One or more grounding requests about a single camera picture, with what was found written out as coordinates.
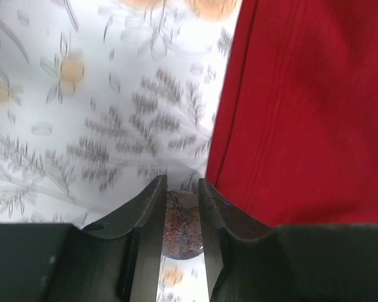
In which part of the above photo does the floral tablecloth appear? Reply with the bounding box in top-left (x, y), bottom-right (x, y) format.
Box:
top-left (0, 0), bottom-right (243, 302)

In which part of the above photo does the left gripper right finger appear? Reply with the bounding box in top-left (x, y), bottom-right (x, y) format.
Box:
top-left (198, 179), bottom-right (378, 301)

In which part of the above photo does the red t-shirt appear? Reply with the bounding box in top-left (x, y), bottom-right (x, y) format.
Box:
top-left (207, 1), bottom-right (378, 226)

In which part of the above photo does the round patterned brooch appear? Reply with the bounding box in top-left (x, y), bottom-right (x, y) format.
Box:
top-left (162, 191), bottom-right (203, 260)

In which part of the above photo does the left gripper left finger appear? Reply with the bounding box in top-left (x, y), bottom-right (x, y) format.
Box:
top-left (0, 176), bottom-right (167, 301)

